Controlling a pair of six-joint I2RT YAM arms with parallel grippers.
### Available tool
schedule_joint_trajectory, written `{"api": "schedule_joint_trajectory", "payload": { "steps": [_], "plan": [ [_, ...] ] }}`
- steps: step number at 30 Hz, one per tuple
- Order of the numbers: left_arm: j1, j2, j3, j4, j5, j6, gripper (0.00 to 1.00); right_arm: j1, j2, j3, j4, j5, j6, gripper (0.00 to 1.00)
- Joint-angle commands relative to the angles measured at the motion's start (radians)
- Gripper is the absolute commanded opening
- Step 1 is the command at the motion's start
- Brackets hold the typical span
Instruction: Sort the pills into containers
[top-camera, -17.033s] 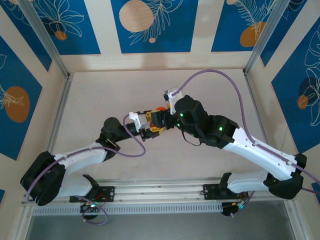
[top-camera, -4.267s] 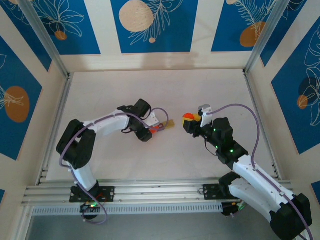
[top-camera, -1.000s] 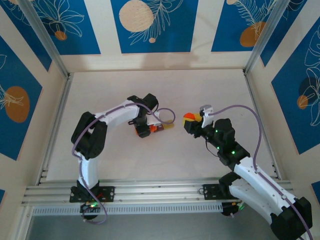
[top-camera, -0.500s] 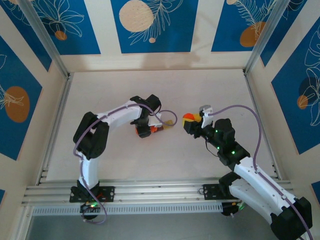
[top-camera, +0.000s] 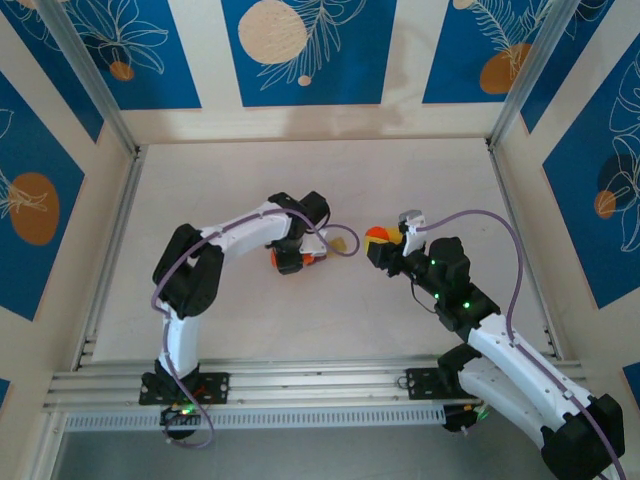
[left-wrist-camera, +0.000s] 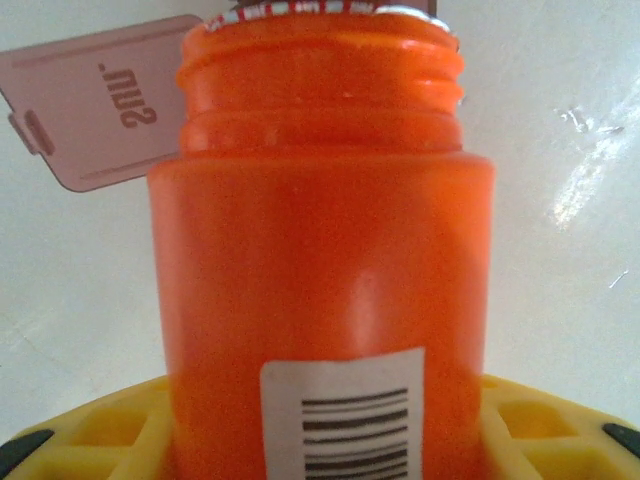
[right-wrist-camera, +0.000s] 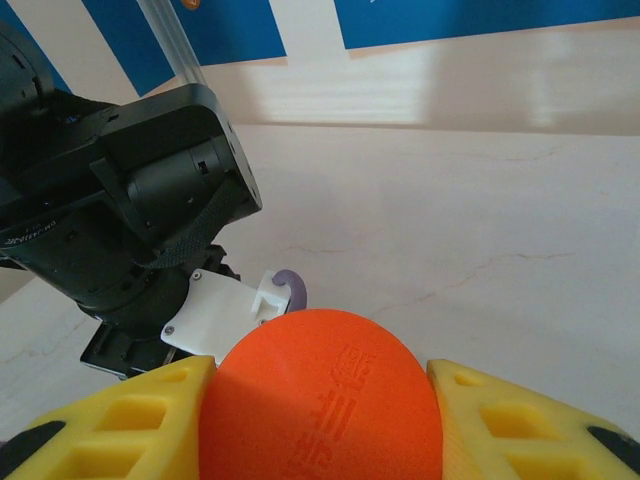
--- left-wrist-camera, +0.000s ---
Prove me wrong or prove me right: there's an orange plastic pill bottle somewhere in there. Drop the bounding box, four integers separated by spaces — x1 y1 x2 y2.
147 0 497 480

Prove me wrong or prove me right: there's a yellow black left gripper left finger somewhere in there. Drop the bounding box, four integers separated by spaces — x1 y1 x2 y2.
0 377 176 480

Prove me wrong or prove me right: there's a maroon and yellow pill organizer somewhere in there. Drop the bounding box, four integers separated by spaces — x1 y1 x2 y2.
0 13 206 192

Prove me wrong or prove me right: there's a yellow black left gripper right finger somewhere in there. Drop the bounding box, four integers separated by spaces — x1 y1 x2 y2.
479 374 640 480

